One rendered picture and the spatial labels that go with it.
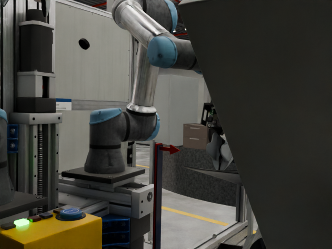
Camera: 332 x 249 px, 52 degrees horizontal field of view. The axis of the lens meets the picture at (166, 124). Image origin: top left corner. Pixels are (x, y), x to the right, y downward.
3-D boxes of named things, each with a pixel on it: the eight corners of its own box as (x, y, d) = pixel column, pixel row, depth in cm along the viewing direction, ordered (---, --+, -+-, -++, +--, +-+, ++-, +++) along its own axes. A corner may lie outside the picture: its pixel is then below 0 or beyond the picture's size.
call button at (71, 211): (68, 224, 61) (68, 214, 61) (55, 219, 63) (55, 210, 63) (86, 218, 64) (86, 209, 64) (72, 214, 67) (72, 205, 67)
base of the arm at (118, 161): (75, 170, 125) (75, 144, 124) (101, 165, 138) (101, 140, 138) (108, 175, 118) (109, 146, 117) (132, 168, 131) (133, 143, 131)
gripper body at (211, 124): (198, 126, 79) (207, 77, 81) (215, 135, 85) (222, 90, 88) (228, 128, 74) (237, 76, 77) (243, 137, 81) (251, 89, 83)
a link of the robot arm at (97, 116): (84, 142, 130) (85, 106, 129) (117, 141, 136) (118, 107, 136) (95, 145, 119) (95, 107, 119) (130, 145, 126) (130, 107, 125)
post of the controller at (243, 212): (242, 223, 126) (244, 170, 125) (235, 221, 127) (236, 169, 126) (246, 221, 128) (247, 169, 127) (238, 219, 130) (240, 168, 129)
